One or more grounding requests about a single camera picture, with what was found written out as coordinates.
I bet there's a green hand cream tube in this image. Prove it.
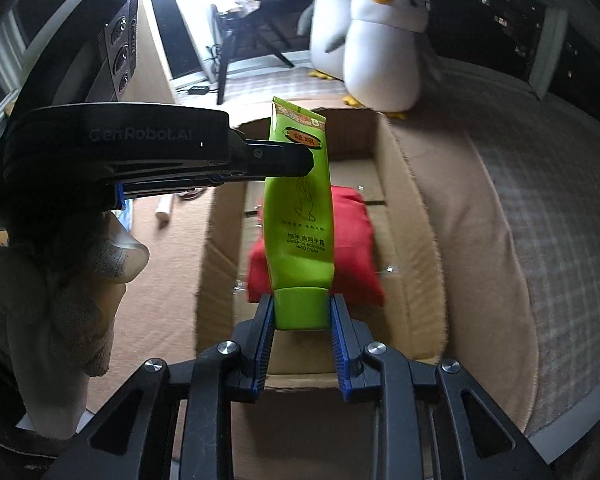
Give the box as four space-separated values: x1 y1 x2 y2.
262 96 337 331

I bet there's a person's left hand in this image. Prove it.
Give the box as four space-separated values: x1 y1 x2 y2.
0 211 151 383

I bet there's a red fabric pouch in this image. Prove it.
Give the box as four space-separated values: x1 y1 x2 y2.
246 185 387 307

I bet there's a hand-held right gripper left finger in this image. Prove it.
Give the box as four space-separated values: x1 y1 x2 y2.
42 294 276 480

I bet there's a black tripod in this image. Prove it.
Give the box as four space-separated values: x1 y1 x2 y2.
210 2 296 106

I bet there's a tall flat panel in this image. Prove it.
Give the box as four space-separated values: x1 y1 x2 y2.
149 0 207 82

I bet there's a large penguin plush toy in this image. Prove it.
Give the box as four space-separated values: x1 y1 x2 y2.
297 0 381 81

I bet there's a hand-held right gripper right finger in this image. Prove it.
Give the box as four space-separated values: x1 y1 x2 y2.
330 294 556 480

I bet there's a plaid bed sheet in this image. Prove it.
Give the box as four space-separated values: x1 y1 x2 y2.
220 55 600 441

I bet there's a dark window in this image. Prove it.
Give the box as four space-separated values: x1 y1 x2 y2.
450 0 600 131

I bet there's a small cardboard box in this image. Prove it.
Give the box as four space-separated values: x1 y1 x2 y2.
195 106 448 396

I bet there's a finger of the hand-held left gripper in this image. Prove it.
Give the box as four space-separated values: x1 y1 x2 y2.
115 172 248 211
210 130 317 182

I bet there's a person's left forearm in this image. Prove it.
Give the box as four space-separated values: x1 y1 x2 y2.
0 310 96 466

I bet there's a small penguin plush toy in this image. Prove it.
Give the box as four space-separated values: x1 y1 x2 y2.
342 0 443 121

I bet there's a pale pink bottle grey cap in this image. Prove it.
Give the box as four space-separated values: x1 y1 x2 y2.
154 195 174 224

